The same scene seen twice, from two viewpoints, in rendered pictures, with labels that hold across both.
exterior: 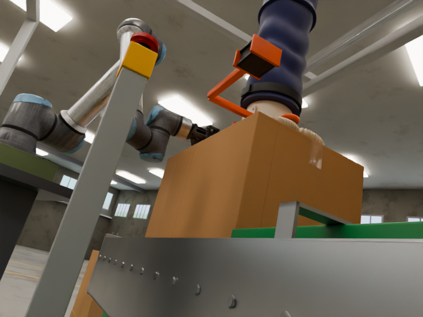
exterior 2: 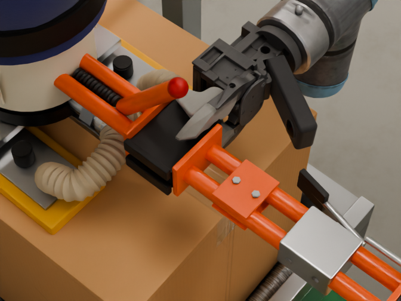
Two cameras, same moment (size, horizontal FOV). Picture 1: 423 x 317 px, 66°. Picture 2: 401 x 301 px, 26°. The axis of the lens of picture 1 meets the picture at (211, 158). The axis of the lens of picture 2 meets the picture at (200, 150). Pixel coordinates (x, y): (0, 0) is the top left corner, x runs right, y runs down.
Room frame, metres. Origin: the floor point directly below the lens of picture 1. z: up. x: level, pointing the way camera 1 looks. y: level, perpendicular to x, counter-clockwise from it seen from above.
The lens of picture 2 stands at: (1.82, -0.29, 1.93)
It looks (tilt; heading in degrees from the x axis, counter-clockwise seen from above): 56 degrees down; 154
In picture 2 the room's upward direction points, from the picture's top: straight up
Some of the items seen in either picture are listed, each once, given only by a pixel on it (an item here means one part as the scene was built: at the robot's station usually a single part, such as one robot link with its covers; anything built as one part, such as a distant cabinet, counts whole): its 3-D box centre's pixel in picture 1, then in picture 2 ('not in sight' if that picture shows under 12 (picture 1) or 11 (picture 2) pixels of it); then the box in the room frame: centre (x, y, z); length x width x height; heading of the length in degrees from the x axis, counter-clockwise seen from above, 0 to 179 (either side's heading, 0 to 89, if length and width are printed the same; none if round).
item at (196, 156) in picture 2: not in sight; (173, 143); (1.28, -0.07, 1.08); 0.10 x 0.08 x 0.06; 114
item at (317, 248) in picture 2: not in sight; (318, 250); (1.48, 0.02, 1.07); 0.07 x 0.07 x 0.04; 24
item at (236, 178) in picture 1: (240, 217); (80, 168); (1.06, -0.14, 0.75); 0.60 x 0.40 x 0.40; 25
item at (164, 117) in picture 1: (163, 121); (329, 3); (1.16, 0.22, 1.07); 0.12 x 0.09 x 0.10; 113
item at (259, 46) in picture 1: (257, 58); not in sight; (0.67, -0.05, 1.08); 0.09 x 0.08 x 0.05; 114
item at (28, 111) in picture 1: (29, 116); not in sight; (1.37, 0.84, 1.03); 0.17 x 0.15 x 0.18; 146
